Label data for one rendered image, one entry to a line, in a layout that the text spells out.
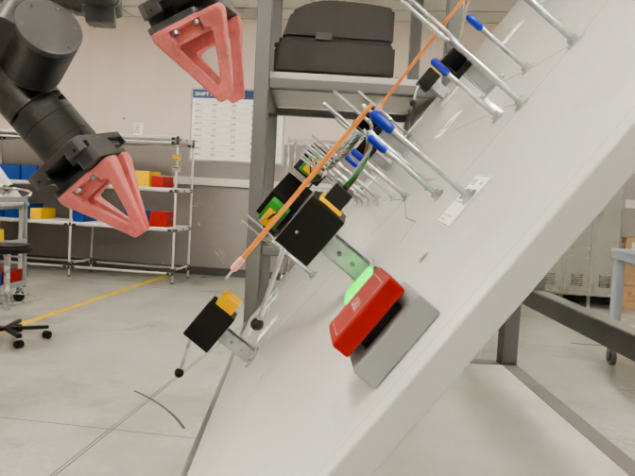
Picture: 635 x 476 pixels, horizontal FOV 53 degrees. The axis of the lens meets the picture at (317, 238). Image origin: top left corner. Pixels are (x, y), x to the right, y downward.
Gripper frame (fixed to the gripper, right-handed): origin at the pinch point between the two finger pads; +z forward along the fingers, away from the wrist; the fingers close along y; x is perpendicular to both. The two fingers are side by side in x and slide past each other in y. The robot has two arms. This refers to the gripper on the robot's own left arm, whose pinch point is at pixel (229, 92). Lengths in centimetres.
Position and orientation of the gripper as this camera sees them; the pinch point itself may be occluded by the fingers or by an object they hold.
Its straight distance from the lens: 62.3
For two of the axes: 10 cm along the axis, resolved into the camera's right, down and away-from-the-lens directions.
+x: -9.0, 4.0, 1.5
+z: 4.2, 9.0, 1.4
